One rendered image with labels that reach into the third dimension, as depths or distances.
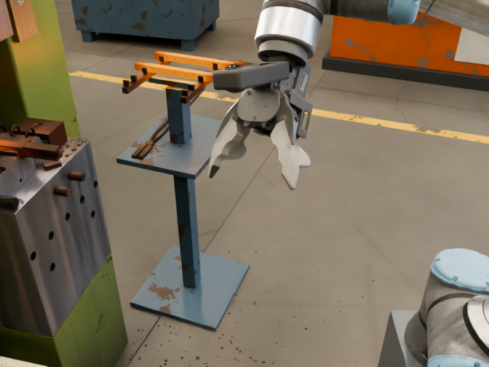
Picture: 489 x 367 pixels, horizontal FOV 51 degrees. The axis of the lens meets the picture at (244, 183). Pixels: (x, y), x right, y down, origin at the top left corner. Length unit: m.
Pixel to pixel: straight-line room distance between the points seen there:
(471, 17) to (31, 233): 1.10
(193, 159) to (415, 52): 3.02
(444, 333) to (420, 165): 2.26
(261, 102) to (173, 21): 4.26
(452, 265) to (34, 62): 1.29
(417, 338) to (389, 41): 3.40
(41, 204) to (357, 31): 3.51
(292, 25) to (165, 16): 4.27
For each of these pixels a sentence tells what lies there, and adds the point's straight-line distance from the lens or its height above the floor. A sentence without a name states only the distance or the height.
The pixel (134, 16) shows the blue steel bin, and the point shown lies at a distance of 5.11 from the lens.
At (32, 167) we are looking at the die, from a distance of 1.49.
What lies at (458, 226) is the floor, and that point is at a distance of 2.89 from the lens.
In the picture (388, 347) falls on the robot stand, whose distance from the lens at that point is 1.53.
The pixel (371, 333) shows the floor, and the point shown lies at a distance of 2.23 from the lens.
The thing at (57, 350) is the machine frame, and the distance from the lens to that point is 1.68.
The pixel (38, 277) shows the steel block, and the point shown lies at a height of 0.69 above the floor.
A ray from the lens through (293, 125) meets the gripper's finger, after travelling 0.68.
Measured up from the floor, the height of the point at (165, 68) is 1.02.
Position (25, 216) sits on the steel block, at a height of 0.88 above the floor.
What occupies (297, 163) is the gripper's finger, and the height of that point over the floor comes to 1.31.
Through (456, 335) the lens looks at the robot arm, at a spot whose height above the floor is 0.86.
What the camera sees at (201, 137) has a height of 0.75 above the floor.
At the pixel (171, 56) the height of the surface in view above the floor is 1.01.
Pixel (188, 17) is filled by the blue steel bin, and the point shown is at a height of 0.33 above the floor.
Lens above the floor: 1.66
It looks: 34 degrees down
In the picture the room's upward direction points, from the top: straight up
